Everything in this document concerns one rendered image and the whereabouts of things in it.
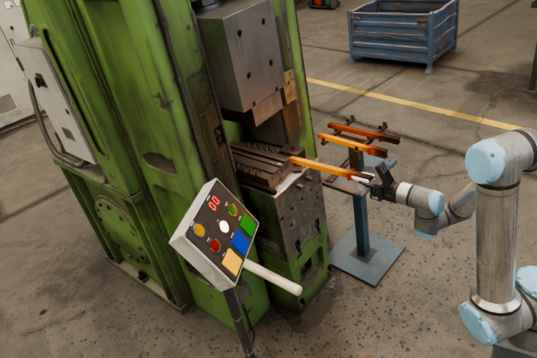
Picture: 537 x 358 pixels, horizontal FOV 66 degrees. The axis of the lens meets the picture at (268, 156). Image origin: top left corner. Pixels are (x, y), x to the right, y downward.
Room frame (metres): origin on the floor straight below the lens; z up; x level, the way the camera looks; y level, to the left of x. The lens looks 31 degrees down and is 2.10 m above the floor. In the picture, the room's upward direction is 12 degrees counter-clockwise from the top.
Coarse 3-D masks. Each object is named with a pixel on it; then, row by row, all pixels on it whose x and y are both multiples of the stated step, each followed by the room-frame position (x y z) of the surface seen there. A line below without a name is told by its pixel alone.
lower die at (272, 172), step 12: (240, 144) 2.02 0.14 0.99; (240, 156) 1.90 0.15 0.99; (276, 156) 1.81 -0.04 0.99; (288, 156) 1.79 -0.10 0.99; (240, 168) 1.79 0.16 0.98; (264, 168) 1.73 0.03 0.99; (276, 168) 1.71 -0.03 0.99; (288, 168) 1.75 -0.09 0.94; (264, 180) 1.66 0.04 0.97; (276, 180) 1.68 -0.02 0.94
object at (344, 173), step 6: (294, 156) 1.68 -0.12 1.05; (294, 162) 1.65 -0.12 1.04; (300, 162) 1.62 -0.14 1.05; (306, 162) 1.60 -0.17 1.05; (312, 162) 1.59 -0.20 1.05; (318, 162) 1.58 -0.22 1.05; (312, 168) 1.58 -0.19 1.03; (318, 168) 1.55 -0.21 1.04; (324, 168) 1.53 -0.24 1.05; (330, 168) 1.51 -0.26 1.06; (336, 168) 1.50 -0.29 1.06; (336, 174) 1.48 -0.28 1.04; (342, 174) 1.46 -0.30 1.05; (348, 174) 1.43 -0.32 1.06; (354, 174) 1.42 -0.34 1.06; (360, 174) 1.41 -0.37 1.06; (366, 174) 1.40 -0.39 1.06; (348, 180) 1.43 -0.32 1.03
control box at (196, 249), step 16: (208, 192) 1.32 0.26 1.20; (224, 192) 1.37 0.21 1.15; (192, 208) 1.27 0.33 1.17; (208, 208) 1.26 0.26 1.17; (224, 208) 1.30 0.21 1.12; (240, 208) 1.36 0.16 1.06; (192, 224) 1.15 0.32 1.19; (208, 224) 1.20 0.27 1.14; (256, 224) 1.34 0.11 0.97; (176, 240) 1.10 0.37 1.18; (192, 240) 1.10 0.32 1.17; (208, 240) 1.14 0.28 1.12; (224, 240) 1.18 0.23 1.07; (192, 256) 1.09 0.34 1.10; (208, 256) 1.08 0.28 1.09; (224, 256) 1.12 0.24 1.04; (240, 256) 1.16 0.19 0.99; (208, 272) 1.08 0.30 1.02; (224, 272) 1.06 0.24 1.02; (240, 272) 1.10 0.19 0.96; (224, 288) 1.06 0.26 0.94
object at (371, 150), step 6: (330, 138) 1.92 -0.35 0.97; (336, 138) 1.90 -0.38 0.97; (342, 138) 1.89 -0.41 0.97; (342, 144) 1.86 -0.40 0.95; (348, 144) 1.83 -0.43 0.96; (354, 144) 1.81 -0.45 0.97; (360, 144) 1.80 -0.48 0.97; (366, 150) 1.75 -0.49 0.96; (372, 150) 1.73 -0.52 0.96; (378, 150) 1.70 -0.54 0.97; (384, 150) 1.68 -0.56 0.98; (378, 156) 1.70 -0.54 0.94; (384, 156) 1.68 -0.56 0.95
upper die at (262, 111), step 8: (272, 96) 1.74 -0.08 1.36; (264, 104) 1.69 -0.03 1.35; (272, 104) 1.73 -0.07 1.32; (280, 104) 1.77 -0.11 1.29; (224, 112) 1.78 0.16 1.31; (232, 112) 1.74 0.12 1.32; (240, 112) 1.70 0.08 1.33; (248, 112) 1.66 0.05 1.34; (256, 112) 1.65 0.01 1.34; (264, 112) 1.69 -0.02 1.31; (272, 112) 1.73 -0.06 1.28; (232, 120) 1.75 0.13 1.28; (240, 120) 1.71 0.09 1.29; (248, 120) 1.67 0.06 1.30; (256, 120) 1.65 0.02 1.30; (264, 120) 1.68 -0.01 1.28
